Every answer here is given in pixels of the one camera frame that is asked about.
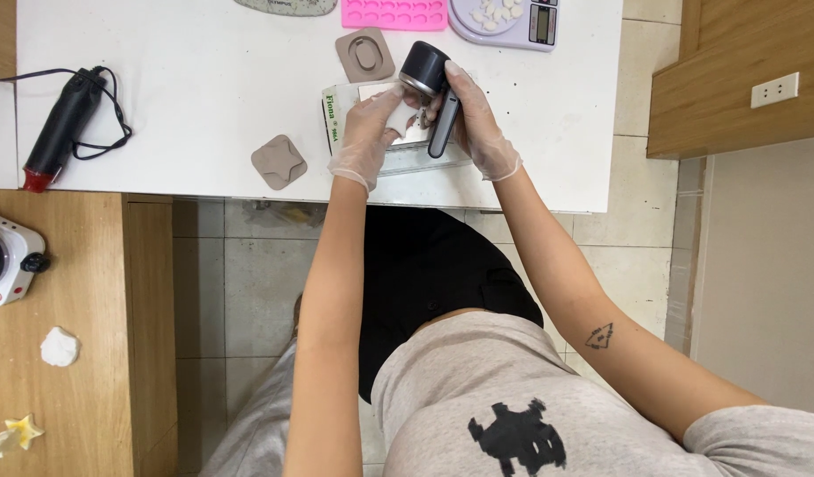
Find person's left hand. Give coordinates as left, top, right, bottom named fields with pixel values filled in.
left=327, top=84, right=419, bottom=195

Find person's right hand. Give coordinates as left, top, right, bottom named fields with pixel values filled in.
left=424, top=60, right=523, bottom=182

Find white box with green label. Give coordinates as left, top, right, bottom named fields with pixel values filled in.
left=321, top=80, right=475, bottom=178

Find brown oval silicone mould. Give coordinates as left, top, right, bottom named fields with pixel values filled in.
left=334, top=27, right=396, bottom=84

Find brown star silicone mould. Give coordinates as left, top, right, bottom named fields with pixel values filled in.
left=250, top=134, right=308, bottom=192

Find purple kitchen scale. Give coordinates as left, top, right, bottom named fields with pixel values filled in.
left=448, top=0, right=560, bottom=53

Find heap of white wax pieces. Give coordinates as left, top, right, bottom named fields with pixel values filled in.
left=469, top=0, right=526, bottom=32

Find pink silicone mould tray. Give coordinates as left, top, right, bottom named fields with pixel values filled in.
left=341, top=0, right=449, bottom=32

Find person's black shorts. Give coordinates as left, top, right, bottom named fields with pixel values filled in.
left=356, top=204, right=545, bottom=404

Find grey oval pad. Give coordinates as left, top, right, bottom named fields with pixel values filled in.
left=234, top=0, right=339, bottom=17

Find person's grey printed shirt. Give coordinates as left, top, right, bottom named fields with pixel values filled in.
left=200, top=310, right=814, bottom=477

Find black heat gun red tip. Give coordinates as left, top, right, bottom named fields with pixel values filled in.
left=22, top=67, right=109, bottom=194

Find white wax lump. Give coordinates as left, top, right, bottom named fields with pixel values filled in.
left=40, top=326, right=82, bottom=368

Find wooden side cabinet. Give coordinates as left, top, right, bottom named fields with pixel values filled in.
left=0, top=189, right=180, bottom=477

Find white electric hot plate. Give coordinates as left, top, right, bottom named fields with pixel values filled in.
left=0, top=209, right=52, bottom=310

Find yellow star candle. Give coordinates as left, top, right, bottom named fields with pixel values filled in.
left=4, top=414, right=46, bottom=451

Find black heat gun cable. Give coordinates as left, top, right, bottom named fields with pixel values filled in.
left=0, top=65, right=133, bottom=161

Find wooden wall cabinet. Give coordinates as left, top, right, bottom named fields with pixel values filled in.
left=647, top=0, right=814, bottom=160

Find white wall socket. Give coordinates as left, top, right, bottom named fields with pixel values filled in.
left=750, top=72, right=800, bottom=110

